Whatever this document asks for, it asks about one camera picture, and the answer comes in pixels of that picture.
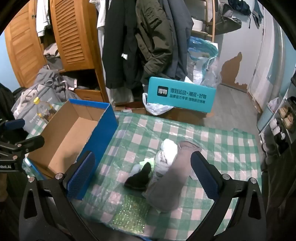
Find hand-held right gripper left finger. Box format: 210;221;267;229
18;151;97;241

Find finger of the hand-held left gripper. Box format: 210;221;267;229
0;135;45;154
0;118;26;134

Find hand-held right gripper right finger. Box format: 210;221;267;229
190;153;269;241

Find grey sock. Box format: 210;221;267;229
144;141;201;212

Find blue cardboard box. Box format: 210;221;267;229
27;99;119;200

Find white plastic bag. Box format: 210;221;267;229
153;150;177;179

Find black sock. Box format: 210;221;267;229
124;162;152;191

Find grey tote bag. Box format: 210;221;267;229
11;83;70;132

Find yellow-capped plastic bottle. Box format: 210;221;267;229
33;97;57;123

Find white crumpled cloth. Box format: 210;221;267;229
161;138;178;160

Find grey hoodie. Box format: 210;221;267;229
35;66;80;100

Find light green paper packet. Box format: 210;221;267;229
141;158;156;168

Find brown cardboard box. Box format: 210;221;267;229
116;102;207;127

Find bubble wrap sheet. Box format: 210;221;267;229
109;195;151;234

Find green checkered tablecloth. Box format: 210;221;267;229
25;102;263;241

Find white shopping bag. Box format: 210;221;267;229
142;93;174;115

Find teal printed box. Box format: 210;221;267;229
147;76;216;113

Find white shoes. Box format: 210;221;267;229
269;118;286;139

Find white bin liner bag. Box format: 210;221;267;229
267;97;281;110

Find brown shoes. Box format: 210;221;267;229
279;107;294;128

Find clear blue-trimmed storage bag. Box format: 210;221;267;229
187;38;221;87

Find wooden louvered wardrobe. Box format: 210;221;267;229
5;0;109;103

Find white hanging shirt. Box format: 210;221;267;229
36;0;56;37
90;0;112;47

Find shoe rack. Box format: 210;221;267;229
259;76;296;163

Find white door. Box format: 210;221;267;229
247;23;287;114

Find black coat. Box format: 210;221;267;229
102;0;144;90

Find dark grey jacket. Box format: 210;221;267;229
162;0;195;79

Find olive green jacket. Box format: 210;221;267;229
135;0;179;85

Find wooden shelf rack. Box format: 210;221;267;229
190;0;216;42

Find white basin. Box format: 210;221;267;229
191;19;204;32

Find olive hanging bag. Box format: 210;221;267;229
215;3;242;35

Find dark blue hanging garment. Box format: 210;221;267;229
228;0;251;16

